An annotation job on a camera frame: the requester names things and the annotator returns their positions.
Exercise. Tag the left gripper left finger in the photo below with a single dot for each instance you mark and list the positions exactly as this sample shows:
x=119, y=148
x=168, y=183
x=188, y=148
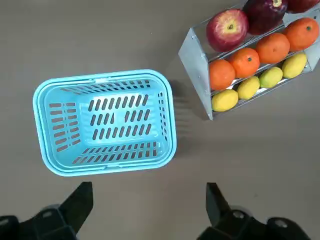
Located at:
x=62, y=217

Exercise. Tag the yellow lemon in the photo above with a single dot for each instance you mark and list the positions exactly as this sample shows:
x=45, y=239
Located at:
x=270, y=77
x=294, y=65
x=248, y=87
x=224, y=100

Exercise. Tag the dark red apple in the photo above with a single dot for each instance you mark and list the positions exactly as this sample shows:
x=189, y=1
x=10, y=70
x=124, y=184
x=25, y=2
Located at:
x=265, y=15

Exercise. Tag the light blue plastic basket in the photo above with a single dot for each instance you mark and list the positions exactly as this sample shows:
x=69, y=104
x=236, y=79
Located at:
x=120, y=141

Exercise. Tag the orange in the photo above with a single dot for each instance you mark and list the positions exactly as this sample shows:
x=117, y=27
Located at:
x=244, y=62
x=221, y=74
x=273, y=47
x=301, y=33

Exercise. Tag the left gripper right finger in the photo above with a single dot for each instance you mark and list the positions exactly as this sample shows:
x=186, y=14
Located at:
x=232, y=225

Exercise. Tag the clear acrylic tiered shelf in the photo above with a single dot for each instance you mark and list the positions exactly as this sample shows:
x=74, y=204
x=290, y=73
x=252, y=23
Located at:
x=195, y=70

